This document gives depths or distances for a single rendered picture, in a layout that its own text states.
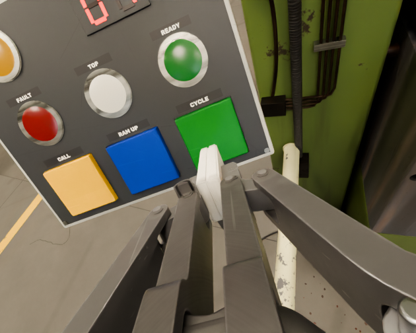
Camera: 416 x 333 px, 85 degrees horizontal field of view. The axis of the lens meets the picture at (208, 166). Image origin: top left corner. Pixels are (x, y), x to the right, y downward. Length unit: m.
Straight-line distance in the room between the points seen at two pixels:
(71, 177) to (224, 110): 0.23
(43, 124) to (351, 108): 0.63
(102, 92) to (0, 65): 0.12
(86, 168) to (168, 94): 0.15
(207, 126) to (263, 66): 0.32
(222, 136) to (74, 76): 0.19
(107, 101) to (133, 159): 0.08
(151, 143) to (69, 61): 0.13
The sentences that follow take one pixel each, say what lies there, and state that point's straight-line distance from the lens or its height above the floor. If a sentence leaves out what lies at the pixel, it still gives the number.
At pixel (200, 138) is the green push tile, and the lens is 0.29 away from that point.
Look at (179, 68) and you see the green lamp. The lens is 0.29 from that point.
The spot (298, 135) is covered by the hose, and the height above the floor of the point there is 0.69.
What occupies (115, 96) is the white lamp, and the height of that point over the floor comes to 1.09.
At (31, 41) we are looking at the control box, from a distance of 0.35.
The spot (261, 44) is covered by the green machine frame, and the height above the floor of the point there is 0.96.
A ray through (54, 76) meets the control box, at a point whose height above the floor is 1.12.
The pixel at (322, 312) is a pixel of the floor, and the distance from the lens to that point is 1.21.
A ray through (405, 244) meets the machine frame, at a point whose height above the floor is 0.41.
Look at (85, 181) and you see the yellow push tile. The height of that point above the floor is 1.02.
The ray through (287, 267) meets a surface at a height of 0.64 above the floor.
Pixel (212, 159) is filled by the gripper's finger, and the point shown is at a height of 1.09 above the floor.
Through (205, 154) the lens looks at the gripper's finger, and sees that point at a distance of 0.18.
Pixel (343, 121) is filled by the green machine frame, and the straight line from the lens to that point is 0.70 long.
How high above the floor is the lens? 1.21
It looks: 49 degrees down
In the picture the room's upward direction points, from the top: 30 degrees counter-clockwise
